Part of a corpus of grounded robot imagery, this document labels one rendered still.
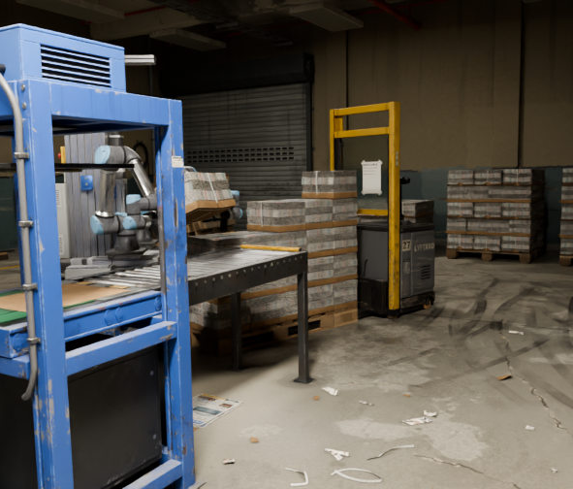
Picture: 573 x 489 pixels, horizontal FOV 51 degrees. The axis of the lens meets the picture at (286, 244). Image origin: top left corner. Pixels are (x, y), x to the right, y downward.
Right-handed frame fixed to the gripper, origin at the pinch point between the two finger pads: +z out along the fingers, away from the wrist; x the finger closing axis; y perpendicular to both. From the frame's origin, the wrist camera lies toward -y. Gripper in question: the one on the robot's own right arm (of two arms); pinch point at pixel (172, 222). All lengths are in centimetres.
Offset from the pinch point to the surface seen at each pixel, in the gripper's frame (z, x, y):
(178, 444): -96, -50, -105
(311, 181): 176, -6, 20
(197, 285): -59, -54, -46
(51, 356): -154, -72, -58
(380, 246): 235, -18, -49
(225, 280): -38, -53, -47
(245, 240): 82, 11, -16
